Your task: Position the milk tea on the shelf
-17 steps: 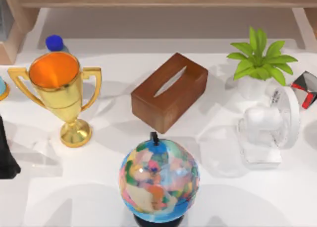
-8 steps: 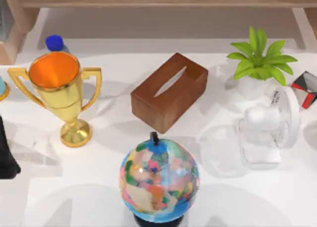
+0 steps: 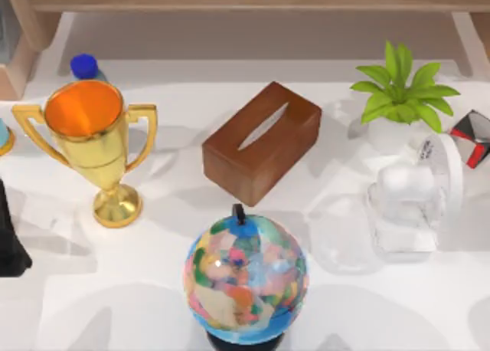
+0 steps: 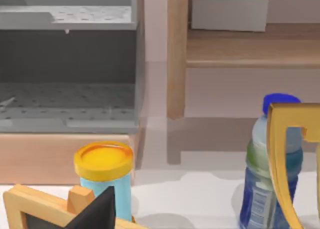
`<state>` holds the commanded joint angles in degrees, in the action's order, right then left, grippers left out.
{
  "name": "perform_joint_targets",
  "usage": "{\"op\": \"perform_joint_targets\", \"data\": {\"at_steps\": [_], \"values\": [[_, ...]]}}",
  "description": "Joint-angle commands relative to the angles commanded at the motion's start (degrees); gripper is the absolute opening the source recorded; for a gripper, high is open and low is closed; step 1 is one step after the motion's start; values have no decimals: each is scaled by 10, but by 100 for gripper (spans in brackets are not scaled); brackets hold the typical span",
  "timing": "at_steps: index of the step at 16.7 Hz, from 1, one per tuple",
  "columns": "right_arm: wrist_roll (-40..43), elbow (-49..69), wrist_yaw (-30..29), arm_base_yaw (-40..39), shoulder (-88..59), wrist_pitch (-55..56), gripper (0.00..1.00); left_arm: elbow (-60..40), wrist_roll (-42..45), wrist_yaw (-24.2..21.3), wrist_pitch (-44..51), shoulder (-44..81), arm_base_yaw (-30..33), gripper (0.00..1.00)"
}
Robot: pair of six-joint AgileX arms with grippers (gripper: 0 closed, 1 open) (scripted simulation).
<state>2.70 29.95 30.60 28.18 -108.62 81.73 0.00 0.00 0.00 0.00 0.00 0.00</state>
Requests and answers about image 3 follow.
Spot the light blue and gold object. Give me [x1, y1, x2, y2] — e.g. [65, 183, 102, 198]
[0, 117, 16, 157]

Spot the green plant in white pot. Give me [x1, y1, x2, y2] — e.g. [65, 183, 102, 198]
[349, 40, 461, 147]

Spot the gold trophy cup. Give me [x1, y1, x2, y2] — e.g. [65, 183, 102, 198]
[11, 80, 158, 228]

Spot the red black white cube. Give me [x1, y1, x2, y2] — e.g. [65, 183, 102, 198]
[448, 109, 490, 170]

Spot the wooden shelf unit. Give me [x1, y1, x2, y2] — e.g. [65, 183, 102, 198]
[0, 0, 490, 101]

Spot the colourful world globe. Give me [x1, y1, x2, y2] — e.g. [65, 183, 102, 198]
[183, 204, 309, 351]

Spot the blue capped bottle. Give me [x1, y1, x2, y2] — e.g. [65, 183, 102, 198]
[70, 53, 109, 83]

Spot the brown wooden tissue box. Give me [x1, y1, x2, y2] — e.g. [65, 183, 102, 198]
[201, 80, 323, 208]

